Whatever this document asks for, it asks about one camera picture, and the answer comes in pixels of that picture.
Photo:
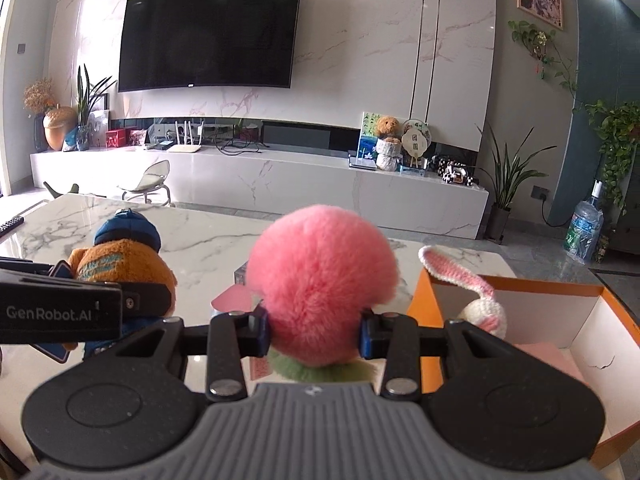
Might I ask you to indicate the wall power socket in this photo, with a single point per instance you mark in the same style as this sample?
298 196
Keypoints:
540 193

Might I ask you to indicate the green plant in glass vase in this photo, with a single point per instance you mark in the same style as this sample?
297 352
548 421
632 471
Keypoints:
86 100

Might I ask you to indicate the white pink crochet bunny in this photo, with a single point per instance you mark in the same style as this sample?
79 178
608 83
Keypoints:
482 314

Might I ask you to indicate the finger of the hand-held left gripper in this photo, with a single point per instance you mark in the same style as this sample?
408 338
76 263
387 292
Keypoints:
147 300

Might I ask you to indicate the orange acorn shaped vase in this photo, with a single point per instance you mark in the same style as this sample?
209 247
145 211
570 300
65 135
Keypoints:
59 127

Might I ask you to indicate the panda figurine set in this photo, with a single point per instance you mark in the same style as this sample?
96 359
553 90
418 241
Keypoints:
456 172

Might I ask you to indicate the black remote control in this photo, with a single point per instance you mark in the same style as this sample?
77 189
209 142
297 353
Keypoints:
10 225

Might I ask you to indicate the white wifi router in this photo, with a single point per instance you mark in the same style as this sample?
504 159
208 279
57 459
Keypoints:
184 146

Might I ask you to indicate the tall potted floor plant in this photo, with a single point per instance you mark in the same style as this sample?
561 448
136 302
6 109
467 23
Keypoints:
500 210

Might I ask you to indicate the hanging vine plant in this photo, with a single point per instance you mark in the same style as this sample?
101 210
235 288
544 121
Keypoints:
537 42

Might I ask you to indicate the trailing pothos plant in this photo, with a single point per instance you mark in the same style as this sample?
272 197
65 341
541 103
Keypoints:
617 140

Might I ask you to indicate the dried flowers in dark vase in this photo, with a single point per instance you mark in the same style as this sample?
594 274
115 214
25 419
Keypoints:
39 97

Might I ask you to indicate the small canvas painting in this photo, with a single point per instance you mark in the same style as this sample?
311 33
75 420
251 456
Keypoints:
367 132

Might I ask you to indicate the blue card box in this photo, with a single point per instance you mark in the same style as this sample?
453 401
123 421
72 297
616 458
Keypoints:
61 271

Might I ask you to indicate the pink fluffy plush toy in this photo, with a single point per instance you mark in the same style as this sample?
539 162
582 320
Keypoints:
320 280

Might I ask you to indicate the brown plush bear blue hat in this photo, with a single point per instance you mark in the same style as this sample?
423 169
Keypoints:
120 260

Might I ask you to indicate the white chair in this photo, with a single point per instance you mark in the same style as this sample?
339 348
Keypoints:
150 177

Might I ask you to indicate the framed wall picture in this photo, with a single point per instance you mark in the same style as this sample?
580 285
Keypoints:
540 1

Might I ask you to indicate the large water bottle with pump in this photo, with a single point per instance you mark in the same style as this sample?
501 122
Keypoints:
584 230

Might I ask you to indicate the grey laptop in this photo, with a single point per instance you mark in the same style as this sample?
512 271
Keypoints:
361 165

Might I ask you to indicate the white marble television cabinet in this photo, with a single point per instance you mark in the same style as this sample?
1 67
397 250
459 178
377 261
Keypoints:
280 180

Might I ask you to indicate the black flat screen television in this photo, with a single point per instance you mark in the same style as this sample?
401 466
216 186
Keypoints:
207 35

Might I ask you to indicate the round decorative fan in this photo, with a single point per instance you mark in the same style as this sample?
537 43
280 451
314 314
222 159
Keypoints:
416 140

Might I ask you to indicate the dark grey cabinet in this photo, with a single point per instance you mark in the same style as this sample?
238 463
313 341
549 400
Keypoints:
627 232

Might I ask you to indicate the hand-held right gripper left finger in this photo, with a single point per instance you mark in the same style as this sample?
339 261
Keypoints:
260 331

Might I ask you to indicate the orange cardboard box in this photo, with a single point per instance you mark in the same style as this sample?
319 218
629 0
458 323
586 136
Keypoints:
602 332

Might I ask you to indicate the dark chair back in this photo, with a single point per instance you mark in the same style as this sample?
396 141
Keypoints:
60 189

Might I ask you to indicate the brown teddy in white pot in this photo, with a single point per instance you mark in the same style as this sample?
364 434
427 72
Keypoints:
389 147

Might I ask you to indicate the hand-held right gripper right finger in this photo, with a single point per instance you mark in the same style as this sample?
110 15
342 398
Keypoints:
369 344

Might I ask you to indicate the illustrated grey card box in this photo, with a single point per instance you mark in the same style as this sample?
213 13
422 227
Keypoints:
245 276

